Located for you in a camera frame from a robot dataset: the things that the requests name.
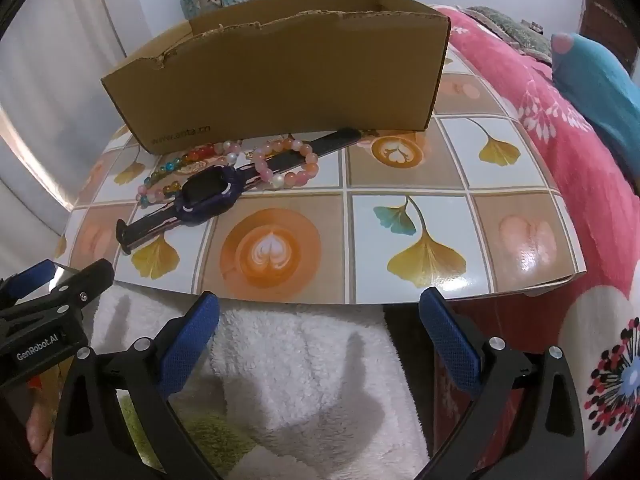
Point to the teal pillow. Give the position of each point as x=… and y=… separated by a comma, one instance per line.
x=600, y=90

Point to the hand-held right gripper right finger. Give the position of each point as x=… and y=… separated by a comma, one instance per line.
x=450, y=340

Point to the white curtain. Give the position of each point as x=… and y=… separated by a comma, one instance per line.
x=55, y=85

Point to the purple smartwatch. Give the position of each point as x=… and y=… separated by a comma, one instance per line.
x=207, y=192

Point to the pink floral blanket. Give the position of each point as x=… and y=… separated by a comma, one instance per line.
x=575, y=185

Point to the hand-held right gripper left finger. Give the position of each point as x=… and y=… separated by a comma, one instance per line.
x=192, y=340

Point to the grey-green cushion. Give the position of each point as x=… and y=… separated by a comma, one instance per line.
x=510, y=30

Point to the round gold brooch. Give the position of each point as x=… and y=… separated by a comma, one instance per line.
x=194, y=166

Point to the white fluffy blanket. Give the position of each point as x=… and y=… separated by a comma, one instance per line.
x=300, y=385

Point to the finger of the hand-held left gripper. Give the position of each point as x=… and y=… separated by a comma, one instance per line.
x=35, y=277
x=90, y=280

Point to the dark brown door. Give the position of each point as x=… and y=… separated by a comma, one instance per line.
x=610, y=15

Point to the brown cardboard box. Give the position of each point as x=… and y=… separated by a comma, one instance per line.
x=280, y=85

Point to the person's left hand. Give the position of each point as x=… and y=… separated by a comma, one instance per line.
x=39, y=435

